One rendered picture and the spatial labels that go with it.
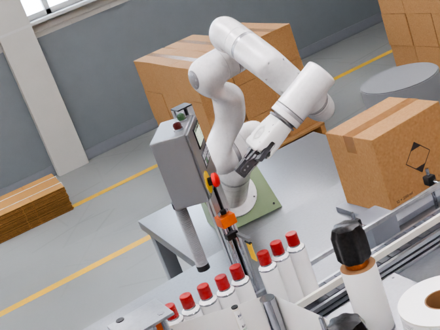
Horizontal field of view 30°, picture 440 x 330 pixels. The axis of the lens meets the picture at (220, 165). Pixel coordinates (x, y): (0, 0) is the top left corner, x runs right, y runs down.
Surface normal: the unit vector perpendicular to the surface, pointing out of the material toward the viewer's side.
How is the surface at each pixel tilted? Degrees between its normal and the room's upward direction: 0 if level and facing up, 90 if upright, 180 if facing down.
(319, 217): 0
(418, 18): 90
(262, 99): 90
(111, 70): 90
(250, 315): 90
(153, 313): 0
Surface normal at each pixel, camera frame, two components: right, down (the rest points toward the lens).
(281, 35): 0.45, 0.15
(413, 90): 0.18, 0.35
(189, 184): -0.10, 0.37
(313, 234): -0.32, -0.89
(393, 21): -0.82, 0.43
